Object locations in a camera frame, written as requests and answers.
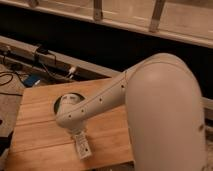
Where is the white plastic bottle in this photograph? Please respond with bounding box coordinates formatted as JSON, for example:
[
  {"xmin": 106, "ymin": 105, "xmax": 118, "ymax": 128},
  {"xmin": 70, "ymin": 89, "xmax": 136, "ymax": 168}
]
[{"xmin": 74, "ymin": 132, "xmax": 92, "ymax": 160}]

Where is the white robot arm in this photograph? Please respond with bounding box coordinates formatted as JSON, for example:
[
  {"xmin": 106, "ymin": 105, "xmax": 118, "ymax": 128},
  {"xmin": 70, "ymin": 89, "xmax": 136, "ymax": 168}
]
[{"xmin": 56, "ymin": 53, "xmax": 207, "ymax": 171}]

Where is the green ceramic bowl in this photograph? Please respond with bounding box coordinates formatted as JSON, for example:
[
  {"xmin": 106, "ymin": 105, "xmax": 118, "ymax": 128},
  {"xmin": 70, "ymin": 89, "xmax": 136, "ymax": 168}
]
[{"xmin": 54, "ymin": 92, "xmax": 85, "ymax": 114}]

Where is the white plug connector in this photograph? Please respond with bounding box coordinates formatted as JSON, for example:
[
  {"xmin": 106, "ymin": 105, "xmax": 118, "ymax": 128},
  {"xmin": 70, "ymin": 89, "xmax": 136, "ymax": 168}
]
[{"xmin": 68, "ymin": 66, "xmax": 77, "ymax": 74}]

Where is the black clamp device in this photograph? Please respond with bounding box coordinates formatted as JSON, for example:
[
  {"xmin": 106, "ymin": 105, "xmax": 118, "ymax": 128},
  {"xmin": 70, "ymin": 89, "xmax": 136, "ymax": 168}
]
[{"xmin": 35, "ymin": 45, "xmax": 49, "ymax": 55}]

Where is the blue box on floor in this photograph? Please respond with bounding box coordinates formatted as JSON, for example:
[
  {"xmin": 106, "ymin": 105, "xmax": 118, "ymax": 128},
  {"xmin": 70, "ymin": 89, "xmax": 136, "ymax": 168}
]
[{"xmin": 23, "ymin": 75, "xmax": 40, "ymax": 87}]

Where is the wooden table board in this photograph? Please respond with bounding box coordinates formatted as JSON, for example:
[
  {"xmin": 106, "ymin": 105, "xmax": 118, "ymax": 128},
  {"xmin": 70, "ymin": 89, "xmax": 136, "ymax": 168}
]
[{"xmin": 6, "ymin": 79, "xmax": 132, "ymax": 171}]

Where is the black cable on floor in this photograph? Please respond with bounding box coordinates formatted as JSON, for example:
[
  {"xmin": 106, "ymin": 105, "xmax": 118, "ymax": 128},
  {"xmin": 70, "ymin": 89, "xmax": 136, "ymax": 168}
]
[{"xmin": 0, "ymin": 71, "xmax": 24, "ymax": 98}]

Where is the metal rail beam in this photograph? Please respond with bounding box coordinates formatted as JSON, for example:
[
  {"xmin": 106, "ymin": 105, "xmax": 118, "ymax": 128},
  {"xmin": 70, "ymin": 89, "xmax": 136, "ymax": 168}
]
[{"xmin": 0, "ymin": 36, "xmax": 119, "ymax": 79}]

